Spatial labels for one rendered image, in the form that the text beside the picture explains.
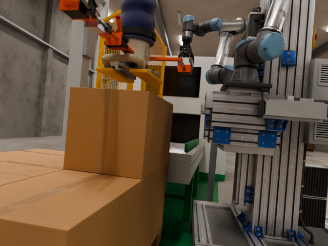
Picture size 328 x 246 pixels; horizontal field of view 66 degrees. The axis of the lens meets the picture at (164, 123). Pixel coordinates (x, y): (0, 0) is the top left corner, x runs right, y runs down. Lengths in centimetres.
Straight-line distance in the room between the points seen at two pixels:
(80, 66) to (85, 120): 168
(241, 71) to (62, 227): 108
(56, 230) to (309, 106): 110
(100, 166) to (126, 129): 21
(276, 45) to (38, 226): 115
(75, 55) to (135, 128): 191
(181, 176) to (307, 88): 95
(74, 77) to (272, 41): 213
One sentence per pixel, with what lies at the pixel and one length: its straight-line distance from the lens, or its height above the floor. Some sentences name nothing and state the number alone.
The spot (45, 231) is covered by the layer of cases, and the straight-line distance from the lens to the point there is 67.
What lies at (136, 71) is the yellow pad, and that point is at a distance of 134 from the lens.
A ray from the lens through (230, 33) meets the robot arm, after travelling 214.
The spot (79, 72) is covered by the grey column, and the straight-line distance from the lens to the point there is 290.
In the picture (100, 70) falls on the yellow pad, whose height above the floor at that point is 106.
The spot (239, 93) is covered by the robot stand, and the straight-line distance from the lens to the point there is 135.
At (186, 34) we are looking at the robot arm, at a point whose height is 140.
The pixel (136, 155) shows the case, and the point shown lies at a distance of 117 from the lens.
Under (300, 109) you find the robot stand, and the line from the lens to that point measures 129.
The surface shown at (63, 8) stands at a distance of 101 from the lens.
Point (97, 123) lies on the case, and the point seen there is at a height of 78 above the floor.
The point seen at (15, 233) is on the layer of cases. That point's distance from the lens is 72.
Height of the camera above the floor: 79
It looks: 1 degrees up
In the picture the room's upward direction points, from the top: 5 degrees clockwise
